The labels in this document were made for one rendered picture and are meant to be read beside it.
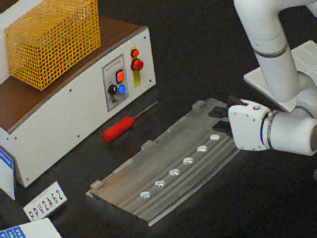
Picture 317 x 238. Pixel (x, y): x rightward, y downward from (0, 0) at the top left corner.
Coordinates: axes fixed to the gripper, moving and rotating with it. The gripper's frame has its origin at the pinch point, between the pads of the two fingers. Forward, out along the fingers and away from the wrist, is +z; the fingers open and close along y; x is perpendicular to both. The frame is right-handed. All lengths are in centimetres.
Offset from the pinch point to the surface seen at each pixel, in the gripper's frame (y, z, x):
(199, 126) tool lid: 11.4, 19.3, 11.2
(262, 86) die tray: 14.8, 18.2, 38.3
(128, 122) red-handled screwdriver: 9.3, 36.3, 5.1
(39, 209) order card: 9.4, 30.5, -37.5
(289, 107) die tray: 17.8, 5.3, 35.5
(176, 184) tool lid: 13.5, 10.5, -8.0
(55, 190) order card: 8.2, 30.8, -28.8
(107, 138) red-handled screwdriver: 9.6, 37.0, -2.2
